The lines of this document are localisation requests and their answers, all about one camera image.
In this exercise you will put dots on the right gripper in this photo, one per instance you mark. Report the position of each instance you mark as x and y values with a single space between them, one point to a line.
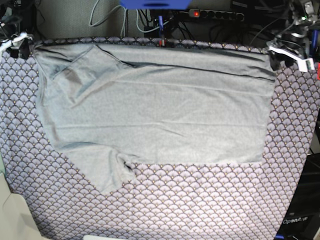
24 49

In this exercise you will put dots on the black power strip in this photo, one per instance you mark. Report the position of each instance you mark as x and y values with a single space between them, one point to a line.
216 15

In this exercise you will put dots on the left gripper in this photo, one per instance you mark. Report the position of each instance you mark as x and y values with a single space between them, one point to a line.
288 51

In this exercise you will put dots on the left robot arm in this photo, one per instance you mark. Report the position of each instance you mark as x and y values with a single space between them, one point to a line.
299 42

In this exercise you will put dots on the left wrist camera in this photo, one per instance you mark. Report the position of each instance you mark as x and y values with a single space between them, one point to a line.
305 65

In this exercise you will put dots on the blue clamp right edge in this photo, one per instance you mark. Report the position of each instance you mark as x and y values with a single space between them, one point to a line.
313 49

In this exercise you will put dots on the black OpenArm box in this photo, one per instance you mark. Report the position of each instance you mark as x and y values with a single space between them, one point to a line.
302 219

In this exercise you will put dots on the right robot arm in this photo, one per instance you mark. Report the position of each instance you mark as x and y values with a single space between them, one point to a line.
17 26

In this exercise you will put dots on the light grey T-shirt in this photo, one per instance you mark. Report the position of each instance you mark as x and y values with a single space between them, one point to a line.
106 106

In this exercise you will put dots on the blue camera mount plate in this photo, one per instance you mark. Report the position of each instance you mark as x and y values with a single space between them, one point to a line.
155 4

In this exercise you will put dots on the blue orange centre clamp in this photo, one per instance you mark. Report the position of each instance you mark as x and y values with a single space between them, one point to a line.
161 28

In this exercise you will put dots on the patterned purple tablecloth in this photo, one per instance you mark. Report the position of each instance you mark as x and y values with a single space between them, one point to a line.
187 201

